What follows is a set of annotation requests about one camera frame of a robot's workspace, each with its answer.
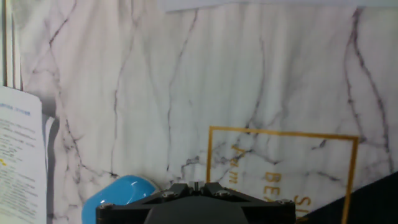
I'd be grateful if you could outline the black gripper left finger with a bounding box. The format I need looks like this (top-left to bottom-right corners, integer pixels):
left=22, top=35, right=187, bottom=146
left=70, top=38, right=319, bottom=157
left=98, top=181, right=197, bottom=210

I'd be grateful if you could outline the pink black marble print cloth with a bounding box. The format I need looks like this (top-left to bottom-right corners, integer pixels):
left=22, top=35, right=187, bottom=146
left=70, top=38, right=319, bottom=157
left=12, top=0, right=398, bottom=224

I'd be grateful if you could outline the blue and white desk lamp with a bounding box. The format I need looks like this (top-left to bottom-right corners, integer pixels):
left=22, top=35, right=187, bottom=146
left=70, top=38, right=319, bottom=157
left=81, top=174, right=159, bottom=224

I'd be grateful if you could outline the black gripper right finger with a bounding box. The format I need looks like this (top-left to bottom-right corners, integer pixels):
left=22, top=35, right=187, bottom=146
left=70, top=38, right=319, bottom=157
left=196, top=181, right=295, bottom=210

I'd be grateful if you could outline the printed text paper sheet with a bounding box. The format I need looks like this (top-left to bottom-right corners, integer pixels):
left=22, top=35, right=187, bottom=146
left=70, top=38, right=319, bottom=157
left=0, top=85, right=47, bottom=224

